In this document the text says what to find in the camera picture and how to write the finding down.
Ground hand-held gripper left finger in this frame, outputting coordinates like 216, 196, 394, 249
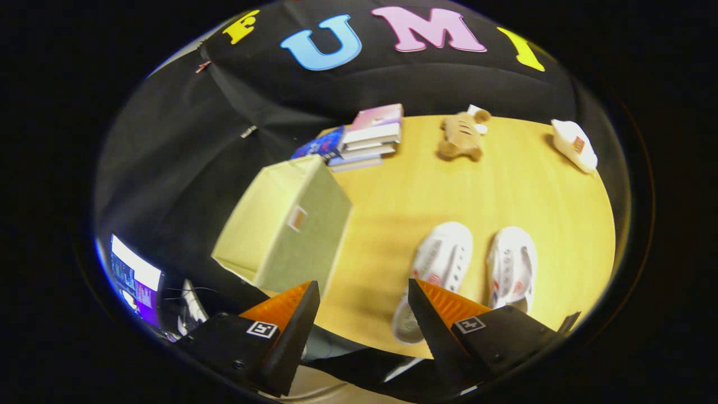
174, 281, 320, 398

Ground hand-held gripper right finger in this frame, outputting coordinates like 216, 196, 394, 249
408, 278, 581, 393

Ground white canvas shoe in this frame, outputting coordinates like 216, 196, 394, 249
392, 222, 473, 345
486, 226, 538, 314

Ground cream fabric storage box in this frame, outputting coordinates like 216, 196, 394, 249
211, 154, 353, 298

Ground computer monitor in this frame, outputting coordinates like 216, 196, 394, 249
109, 235, 164, 329

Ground light blue book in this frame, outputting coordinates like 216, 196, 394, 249
328, 154, 384, 172

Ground grey book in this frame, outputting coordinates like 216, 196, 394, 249
338, 140, 399, 159

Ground dark blue book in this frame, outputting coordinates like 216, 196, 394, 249
292, 126, 346, 160

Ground brown plush toy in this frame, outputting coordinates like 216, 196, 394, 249
438, 105, 493, 162

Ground pink cover book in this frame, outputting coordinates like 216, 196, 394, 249
342, 103, 404, 145

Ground black backdrop cloth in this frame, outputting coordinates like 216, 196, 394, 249
95, 0, 618, 337

